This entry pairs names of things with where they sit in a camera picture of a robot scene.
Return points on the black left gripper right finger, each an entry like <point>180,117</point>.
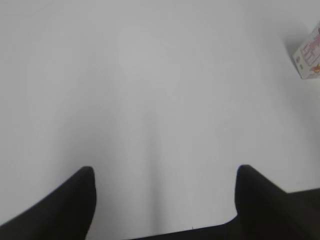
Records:
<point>269,213</point>

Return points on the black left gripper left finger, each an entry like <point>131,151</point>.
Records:
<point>64,214</point>

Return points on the white strawberry drink carton bottle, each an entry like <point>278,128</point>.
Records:
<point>307,57</point>

